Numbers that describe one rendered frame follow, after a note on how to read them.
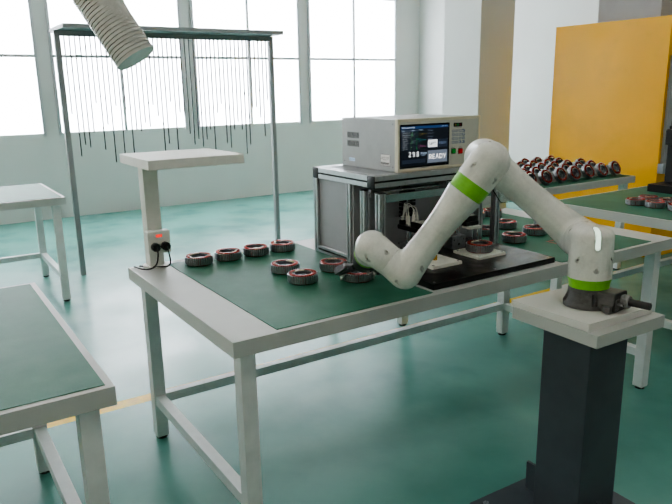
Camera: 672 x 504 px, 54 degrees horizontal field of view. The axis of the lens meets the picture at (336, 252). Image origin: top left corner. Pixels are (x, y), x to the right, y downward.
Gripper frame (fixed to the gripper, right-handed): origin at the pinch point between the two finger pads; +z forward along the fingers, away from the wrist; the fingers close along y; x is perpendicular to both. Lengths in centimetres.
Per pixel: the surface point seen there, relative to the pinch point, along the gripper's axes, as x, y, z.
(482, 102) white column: 239, 185, 313
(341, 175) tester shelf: 43.4, -1.2, 9.5
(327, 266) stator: 6.0, -9.8, 9.1
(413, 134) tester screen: 53, 26, -5
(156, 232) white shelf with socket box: 26, -75, 18
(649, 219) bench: 40, 170, 77
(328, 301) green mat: -13.6, -13.6, -19.5
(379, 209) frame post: 24.0, 10.2, -2.7
